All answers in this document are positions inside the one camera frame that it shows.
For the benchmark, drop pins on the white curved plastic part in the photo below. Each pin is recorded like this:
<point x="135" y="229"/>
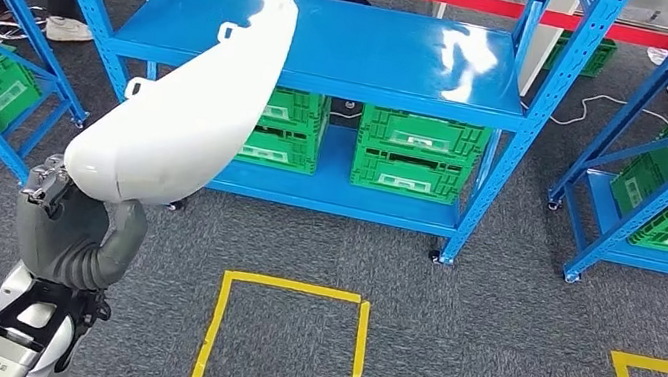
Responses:
<point x="185" y="110"/>

